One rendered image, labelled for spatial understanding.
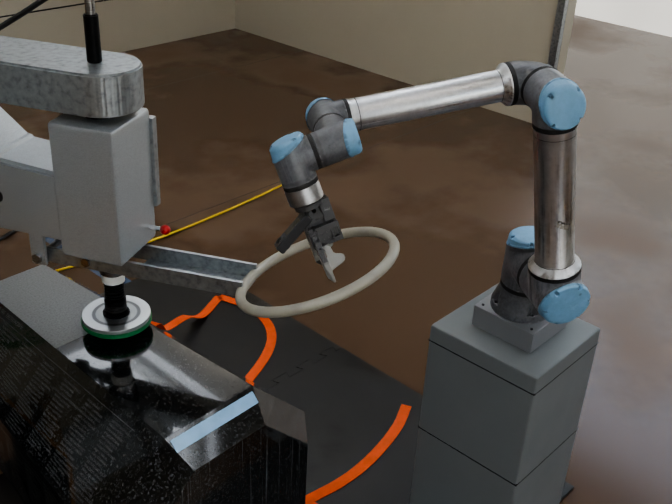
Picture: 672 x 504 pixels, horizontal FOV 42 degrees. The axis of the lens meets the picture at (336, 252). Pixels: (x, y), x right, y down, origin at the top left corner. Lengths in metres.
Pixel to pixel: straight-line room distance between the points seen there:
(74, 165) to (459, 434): 1.49
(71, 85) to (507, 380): 1.52
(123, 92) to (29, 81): 0.26
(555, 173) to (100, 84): 1.21
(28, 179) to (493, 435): 1.62
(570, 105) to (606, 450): 1.94
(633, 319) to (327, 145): 2.92
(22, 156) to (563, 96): 1.52
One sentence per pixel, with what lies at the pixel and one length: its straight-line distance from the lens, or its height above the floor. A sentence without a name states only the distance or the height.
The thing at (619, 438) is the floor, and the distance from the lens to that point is 3.94.
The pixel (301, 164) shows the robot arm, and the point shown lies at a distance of 2.10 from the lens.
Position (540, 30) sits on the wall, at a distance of 7.04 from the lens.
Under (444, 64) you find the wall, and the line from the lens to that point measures 7.60.
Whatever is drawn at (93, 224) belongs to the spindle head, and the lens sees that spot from 2.59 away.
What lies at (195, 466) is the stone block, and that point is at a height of 0.73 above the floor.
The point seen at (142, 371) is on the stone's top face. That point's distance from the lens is 2.69.
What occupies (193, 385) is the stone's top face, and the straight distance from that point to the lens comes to 2.62.
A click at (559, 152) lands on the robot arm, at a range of 2.33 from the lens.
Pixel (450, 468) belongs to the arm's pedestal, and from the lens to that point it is 3.10.
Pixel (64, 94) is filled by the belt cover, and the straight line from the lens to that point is 2.47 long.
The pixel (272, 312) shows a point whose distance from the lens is 2.29.
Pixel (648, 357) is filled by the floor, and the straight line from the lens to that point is 4.49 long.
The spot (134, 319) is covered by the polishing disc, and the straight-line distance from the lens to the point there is 2.82.
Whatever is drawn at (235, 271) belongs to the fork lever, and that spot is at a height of 1.07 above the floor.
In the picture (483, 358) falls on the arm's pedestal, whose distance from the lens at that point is 2.77.
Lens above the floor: 2.40
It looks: 29 degrees down
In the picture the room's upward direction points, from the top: 3 degrees clockwise
